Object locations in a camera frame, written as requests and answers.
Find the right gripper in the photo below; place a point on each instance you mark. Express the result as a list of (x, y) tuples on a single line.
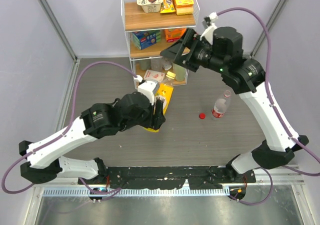
[(191, 42)]

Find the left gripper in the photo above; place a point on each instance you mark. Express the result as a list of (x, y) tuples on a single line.
[(156, 120)]

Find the yellow juice bottle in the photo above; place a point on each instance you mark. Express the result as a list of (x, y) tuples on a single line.
[(165, 91)]

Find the red bottle cap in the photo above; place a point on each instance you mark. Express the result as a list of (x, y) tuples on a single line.
[(202, 116)]

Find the clear red-label water bottle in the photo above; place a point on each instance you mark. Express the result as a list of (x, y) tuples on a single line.
[(221, 105)]

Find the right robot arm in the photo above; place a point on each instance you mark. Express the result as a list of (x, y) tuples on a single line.
[(247, 78)]

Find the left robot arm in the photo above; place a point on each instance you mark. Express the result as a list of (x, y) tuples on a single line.
[(47, 160)]

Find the pale green drink bottle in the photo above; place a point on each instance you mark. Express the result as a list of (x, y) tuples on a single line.
[(180, 72)]

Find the small white bottle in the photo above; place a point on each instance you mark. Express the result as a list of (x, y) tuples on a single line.
[(166, 64)]

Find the orange snack box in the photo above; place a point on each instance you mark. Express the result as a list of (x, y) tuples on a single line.
[(174, 34)]

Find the clear plastic cup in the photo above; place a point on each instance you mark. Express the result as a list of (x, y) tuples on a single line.
[(157, 64)]

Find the red white card box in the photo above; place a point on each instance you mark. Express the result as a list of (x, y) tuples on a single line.
[(152, 75)]

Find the blue green box pack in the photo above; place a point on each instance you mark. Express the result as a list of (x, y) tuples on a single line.
[(144, 39)]

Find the yellow candy bag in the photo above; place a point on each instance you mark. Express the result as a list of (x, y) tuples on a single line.
[(167, 7)]

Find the yellow sponge pack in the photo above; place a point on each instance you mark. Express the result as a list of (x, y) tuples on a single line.
[(184, 7)]

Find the chocolate pudding cup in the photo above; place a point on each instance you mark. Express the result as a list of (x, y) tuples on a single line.
[(150, 6)]

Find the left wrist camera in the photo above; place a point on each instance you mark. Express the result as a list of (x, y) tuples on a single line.
[(147, 87)]

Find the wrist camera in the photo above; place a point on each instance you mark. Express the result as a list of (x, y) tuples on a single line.
[(210, 26), (147, 87)]

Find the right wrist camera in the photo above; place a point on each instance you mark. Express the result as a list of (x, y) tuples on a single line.
[(210, 26)]

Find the white cable duct strip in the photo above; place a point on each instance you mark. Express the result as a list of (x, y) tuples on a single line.
[(183, 192)]

